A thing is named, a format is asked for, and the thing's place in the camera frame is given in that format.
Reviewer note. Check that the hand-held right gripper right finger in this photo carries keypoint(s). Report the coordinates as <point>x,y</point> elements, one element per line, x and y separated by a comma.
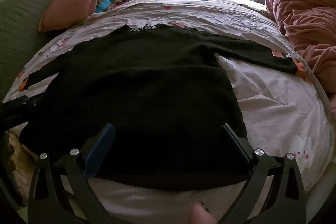
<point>233,142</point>

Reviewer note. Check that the black sweater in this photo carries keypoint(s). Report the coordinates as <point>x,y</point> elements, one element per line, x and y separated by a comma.
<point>144,82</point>

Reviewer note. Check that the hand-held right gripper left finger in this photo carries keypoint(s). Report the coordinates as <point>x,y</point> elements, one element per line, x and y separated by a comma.
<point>101,145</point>

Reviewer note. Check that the pink duvet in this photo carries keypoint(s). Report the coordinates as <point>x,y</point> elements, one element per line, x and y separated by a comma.
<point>302,16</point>

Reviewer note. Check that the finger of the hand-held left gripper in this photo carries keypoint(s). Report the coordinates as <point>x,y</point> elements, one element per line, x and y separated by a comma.
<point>29,100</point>

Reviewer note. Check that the pink pillow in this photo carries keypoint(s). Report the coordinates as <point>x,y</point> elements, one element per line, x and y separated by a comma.
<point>68,3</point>

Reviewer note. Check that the person's right hand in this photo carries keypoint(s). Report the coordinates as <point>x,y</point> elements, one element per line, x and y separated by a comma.
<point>203,214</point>

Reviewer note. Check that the green quilted headboard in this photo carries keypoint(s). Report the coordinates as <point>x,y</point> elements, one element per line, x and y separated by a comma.
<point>18,16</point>

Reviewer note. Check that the printed bed quilt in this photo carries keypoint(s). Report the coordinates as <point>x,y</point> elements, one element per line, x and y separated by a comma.
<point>275,108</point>

